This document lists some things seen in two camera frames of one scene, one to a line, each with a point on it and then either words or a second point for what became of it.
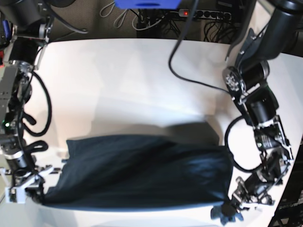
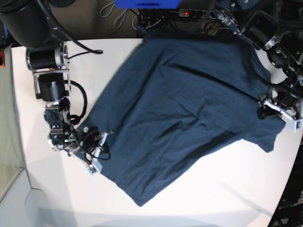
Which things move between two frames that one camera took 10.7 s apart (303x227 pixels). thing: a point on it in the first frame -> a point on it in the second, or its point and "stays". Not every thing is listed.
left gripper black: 23,176 -> 89,137
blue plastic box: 147,4 stays
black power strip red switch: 205,14 stays
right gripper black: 256,185 -> 284,97
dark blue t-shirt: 138,171 -> 184,94
